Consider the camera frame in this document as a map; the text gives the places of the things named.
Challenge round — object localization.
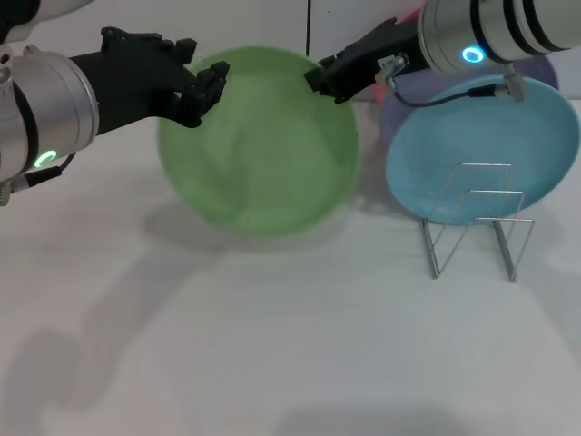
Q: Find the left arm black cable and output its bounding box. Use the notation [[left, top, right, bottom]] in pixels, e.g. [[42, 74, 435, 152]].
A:
[[0, 152, 77, 208]]

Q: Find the purple plastic plate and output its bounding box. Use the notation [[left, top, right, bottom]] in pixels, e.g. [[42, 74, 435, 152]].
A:
[[379, 54, 560, 146]]

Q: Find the red plastic plate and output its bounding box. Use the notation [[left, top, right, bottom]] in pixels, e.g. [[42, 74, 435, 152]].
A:
[[372, 8, 426, 104]]

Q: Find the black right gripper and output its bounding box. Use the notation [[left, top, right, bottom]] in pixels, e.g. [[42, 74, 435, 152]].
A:
[[302, 16, 430, 105]]

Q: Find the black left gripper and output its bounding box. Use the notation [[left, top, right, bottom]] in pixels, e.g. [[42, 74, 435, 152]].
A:
[[66, 25, 231, 137]]

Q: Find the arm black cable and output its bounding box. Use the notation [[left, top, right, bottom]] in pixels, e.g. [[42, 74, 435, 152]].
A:
[[377, 52, 528, 109], [0, 152, 77, 208]]

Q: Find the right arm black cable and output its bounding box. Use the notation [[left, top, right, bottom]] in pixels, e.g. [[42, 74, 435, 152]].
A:
[[377, 52, 528, 109]]

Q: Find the blue plastic plate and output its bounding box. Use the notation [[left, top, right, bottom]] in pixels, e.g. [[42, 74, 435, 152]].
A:
[[384, 74, 581, 223]]

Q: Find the green plastic plate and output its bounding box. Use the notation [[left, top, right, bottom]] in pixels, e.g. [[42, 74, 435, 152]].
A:
[[156, 45, 360, 237]]

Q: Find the silver wire plate rack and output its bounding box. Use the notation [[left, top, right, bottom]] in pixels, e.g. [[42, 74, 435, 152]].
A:
[[420, 162, 535, 283]]

